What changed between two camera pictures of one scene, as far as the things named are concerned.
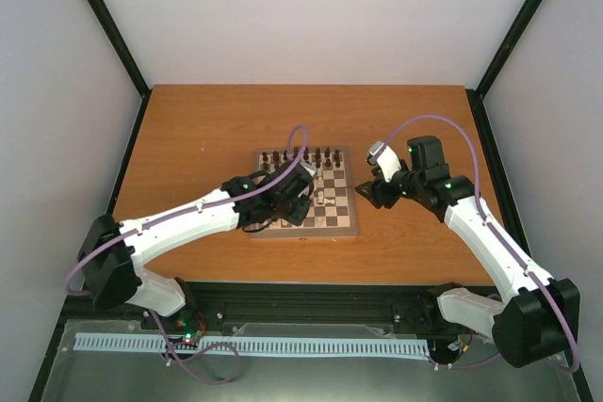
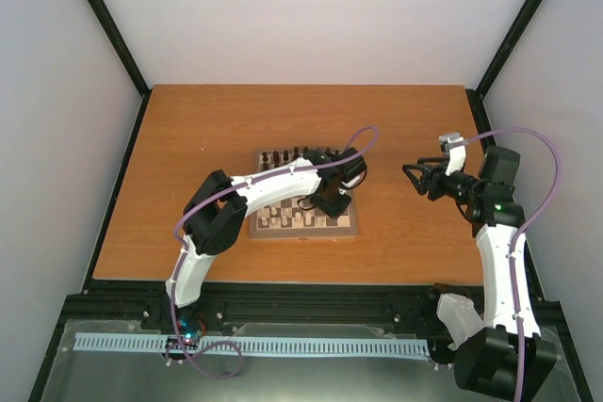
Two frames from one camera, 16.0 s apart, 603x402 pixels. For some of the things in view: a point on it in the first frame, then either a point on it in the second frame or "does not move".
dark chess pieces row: x=274 y=160 does not move
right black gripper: x=379 y=194 → x=435 y=172
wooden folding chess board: x=332 y=209 does not move
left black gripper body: x=296 y=217 → x=330 y=204
